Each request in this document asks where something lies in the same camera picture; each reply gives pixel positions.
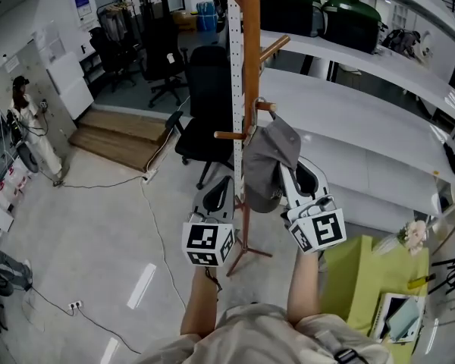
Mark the white power strip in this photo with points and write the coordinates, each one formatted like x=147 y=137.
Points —
x=149 y=175
x=75 y=305

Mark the black metal stool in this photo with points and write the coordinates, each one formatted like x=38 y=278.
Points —
x=453 y=267

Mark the grey cap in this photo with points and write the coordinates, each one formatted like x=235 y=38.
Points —
x=267 y=154

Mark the clothes rack with garments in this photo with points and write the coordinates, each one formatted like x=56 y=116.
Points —
x=113 y=21

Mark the person's right forearm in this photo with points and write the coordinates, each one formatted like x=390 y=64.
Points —
x=303 y=286

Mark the wooden steps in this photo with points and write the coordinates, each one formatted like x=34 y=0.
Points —
x=117 y=135

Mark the green tablecloth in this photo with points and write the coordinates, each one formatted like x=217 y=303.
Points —
x=356 y=279

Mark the black office chair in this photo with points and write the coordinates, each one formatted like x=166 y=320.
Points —
x=161 y=59
x=112 y=55
x=206 y=89

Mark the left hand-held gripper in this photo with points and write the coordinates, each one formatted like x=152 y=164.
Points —
x=203 y=241

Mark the small black pouch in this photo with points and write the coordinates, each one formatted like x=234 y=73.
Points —
x=453 y=159

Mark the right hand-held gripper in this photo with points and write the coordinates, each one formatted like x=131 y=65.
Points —
x=326 y=230

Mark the pale flower bouquet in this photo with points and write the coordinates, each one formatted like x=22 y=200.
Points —
x=415 y=235

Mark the blue striped bag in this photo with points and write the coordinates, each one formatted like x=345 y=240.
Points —
x=207 y=17

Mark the white cabinet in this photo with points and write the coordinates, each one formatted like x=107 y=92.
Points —
x=70 y=85

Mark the person's left forearm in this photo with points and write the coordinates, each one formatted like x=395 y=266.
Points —
x=199 y=305

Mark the white shelf unit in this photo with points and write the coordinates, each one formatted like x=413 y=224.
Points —
x=345 y=101

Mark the yellow utility knife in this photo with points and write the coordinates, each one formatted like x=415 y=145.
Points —
x=421 y=281

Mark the black backpack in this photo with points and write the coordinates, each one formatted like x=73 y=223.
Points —
x=400 y=40

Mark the black box with green lid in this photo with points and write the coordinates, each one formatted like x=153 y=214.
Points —
x=350 y=25
x=288 y=10

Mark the white perforated metal post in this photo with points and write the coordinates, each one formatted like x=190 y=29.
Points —
x=235 y=70

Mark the person's beige shirt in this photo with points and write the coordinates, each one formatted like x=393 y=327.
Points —
x=258 y=336

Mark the wooden coat rack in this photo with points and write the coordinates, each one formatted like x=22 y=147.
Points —
x=251 y=51

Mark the yellow cardboard box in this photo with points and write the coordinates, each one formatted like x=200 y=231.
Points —
x=184 y=20

